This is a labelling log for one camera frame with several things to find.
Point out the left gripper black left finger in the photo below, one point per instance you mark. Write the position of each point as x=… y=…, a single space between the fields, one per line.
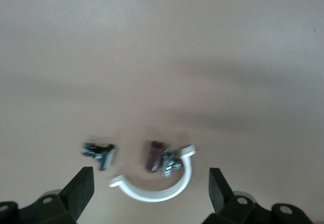
x=76 y=196

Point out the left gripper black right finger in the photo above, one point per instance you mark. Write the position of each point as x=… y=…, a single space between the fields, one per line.
x=222 y=196

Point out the white semicircular pipe clamp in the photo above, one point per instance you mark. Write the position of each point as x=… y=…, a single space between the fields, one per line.
x=152 y=196

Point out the brown table cover mat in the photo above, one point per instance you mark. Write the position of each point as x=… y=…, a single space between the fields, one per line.
x=162 y=56

